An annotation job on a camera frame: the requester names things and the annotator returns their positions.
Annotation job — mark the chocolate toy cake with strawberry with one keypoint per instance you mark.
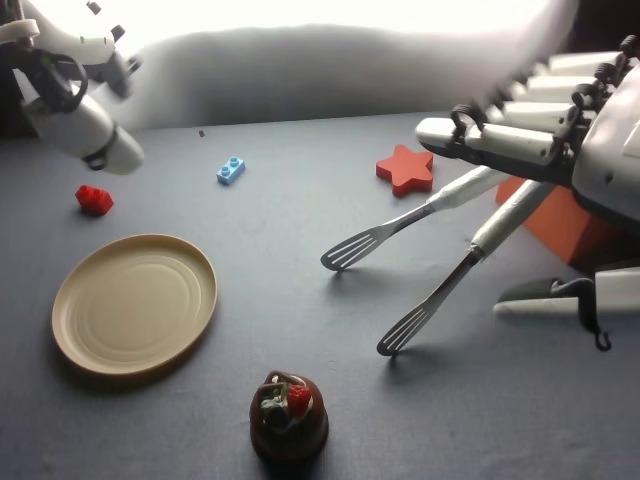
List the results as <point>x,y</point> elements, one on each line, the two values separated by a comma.
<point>287,425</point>

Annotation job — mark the red toy brick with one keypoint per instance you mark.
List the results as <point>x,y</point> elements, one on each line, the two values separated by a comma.
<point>94,201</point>

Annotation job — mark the orange foam block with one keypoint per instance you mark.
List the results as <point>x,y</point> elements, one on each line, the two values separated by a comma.
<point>555,220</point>

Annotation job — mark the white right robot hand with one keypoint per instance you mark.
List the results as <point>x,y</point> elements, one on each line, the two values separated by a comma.
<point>607,145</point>

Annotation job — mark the beige round plate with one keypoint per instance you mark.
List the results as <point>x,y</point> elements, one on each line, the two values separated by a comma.
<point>135,305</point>

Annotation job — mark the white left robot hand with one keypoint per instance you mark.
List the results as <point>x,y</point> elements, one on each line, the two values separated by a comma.
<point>90,125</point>

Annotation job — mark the light blue toy brick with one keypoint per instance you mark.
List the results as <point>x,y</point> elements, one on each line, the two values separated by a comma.
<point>231,171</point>

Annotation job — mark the white backdrop sheet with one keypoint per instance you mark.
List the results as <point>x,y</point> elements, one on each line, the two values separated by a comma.
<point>300,70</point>

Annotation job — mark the red star block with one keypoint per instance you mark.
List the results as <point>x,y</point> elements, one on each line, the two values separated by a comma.
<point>405,170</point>

